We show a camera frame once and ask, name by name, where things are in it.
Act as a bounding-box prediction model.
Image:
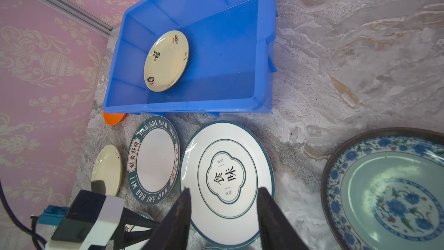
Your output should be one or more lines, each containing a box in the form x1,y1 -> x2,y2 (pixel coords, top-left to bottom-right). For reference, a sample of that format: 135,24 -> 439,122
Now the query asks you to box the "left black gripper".
111,211 -> 160,250

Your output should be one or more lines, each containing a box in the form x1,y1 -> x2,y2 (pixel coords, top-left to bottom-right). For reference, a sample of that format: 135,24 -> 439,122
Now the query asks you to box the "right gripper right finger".
257,187 -> 309,250

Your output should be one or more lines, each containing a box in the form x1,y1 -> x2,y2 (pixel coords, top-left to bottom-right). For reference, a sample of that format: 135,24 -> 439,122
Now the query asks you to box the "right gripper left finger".
142,188 -> 191,250

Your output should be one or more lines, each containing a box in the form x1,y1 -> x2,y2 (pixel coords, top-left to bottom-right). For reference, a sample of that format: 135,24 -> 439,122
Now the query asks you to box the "teal blue floral plate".
321,127 -> 444,250

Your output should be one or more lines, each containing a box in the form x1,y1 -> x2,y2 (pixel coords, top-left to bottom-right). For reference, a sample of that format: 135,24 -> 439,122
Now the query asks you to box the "cream plate with small motifs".
143,30 -> 190,92

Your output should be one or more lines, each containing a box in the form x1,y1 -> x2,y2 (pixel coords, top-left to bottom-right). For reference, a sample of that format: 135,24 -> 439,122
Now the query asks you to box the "blue plastic bin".
103,0 -> 278,115

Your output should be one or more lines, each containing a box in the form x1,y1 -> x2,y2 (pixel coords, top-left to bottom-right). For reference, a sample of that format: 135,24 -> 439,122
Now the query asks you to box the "green rimmed plate lower left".
124,211 -> 152,250

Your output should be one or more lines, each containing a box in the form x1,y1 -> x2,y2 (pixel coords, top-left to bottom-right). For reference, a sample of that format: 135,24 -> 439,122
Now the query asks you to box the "green rimmed plate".
124,211 -> 152,250
127,116 -> 180,206

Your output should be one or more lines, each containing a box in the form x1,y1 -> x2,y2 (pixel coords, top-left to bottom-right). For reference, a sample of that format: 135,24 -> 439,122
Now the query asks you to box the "cream plate with dark spot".
91,145 -> 123,196

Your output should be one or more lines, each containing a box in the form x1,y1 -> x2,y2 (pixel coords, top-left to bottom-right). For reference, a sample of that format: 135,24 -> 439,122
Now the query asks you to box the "green rimmed plate upper left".
127,116 -> 180,206

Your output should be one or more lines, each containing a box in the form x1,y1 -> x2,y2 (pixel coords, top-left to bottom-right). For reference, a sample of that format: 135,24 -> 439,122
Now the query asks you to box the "white plate with flower outline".
179,121 -> 275,250

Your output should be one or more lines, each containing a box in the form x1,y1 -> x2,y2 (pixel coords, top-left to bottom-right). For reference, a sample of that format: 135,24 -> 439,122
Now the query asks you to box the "orange plate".
102,112 -> 126,126

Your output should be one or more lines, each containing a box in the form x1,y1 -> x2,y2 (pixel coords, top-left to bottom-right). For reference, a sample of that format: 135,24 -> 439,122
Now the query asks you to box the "left corner aluminium post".
39,0 -> 113,37

